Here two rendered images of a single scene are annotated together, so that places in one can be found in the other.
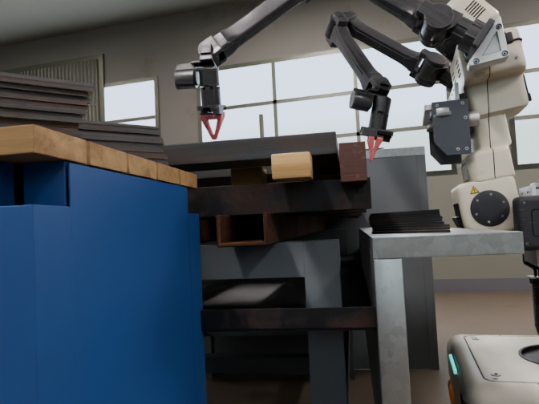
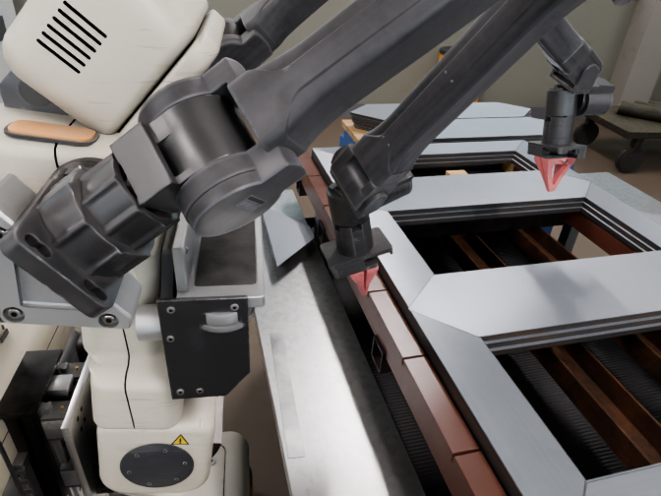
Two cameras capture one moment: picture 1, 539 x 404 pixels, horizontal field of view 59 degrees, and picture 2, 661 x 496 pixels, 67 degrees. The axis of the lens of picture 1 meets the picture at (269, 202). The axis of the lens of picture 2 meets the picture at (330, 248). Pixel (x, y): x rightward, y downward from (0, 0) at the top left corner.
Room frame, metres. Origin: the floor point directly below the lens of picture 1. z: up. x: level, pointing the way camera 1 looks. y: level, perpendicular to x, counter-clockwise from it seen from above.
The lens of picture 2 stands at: (2.08, -0.68, 1.40)
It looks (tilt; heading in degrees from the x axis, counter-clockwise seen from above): 32 degrees down; 154
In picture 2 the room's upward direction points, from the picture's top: 4 degrees clockwise
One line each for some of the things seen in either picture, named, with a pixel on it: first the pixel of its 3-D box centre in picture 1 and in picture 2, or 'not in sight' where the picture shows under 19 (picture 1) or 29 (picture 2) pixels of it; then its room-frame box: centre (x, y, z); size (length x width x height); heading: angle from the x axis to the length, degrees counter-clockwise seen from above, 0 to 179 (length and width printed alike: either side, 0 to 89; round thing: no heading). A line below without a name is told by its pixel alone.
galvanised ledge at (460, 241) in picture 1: (399, 234); (303, 325); (1.31, -0.35, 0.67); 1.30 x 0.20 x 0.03; 170
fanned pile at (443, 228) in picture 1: (400, 221); (287, 230); (0.96, -0.26, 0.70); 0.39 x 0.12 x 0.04; 170
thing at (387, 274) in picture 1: (374, 305); not in sight; (1.32, -0.27, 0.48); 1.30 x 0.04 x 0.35; 170
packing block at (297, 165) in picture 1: (292, 167); not in sight; (0.75, -0.04, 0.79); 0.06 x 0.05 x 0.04; 80
